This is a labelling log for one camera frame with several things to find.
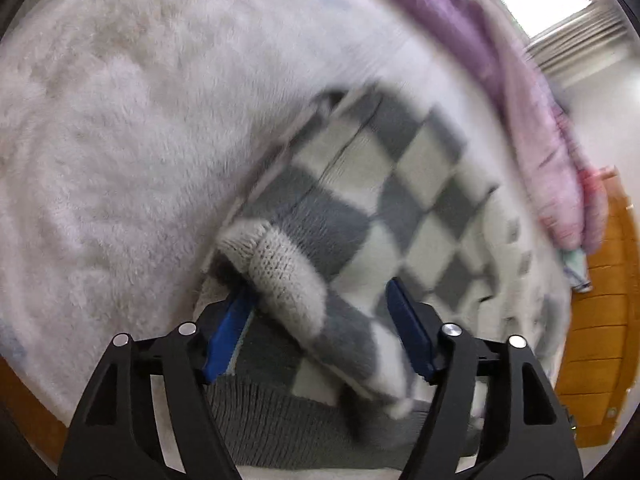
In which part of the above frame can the wooden bed frame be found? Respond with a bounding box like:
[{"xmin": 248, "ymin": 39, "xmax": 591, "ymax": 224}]
[{"xmin": 552, "ymin": 167, "xmax": 640, "ymax": 448}]

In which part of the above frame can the grey white checkered sweater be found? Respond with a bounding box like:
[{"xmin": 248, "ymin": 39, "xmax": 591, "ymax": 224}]
[{"xmin": 192, "ymin": 82, "xmax": 573, "ymax": 471}]

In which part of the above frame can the light green cloth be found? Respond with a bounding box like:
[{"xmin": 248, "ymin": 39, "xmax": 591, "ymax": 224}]
[{"xmin": 557, "ymin": 247, "xmax": 593, "ymax": 293}]

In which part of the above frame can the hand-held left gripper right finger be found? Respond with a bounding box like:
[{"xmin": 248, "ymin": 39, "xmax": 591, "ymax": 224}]
[{"xmin": 386, "ymin": 277, "xmax": 585, "ymax": 480}]

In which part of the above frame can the white fluffy blanket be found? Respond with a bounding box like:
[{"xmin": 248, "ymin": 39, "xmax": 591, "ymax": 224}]
[{"xmin": 0, "ymin": 0, "xmax": 573, "ymax": 426}]

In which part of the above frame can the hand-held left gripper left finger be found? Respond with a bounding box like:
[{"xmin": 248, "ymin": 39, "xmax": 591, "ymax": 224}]
[{"xmin": 56, "ymin": 285, "xmax": 259, "ymax": 480}]

